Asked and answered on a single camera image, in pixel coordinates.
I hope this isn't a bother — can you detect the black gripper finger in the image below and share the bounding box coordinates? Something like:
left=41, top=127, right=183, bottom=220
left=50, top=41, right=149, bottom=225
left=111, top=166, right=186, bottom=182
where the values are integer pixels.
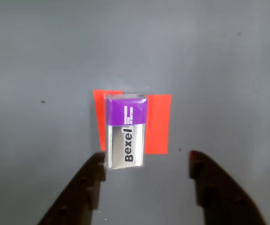
left=38, top=151, right=107, bottom=225
left=188, top=150, right=268, bottom=225

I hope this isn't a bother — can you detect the purple silver Bexel battery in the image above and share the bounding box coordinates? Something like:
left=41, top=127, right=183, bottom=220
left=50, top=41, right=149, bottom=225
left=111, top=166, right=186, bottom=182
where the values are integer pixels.
left=103, top=92, right=148, bottom=171

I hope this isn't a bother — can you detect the small red tape patch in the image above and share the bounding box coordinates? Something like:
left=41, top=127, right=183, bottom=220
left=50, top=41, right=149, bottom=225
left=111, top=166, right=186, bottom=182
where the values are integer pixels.
left=93, top=89, right=173, bottom=155

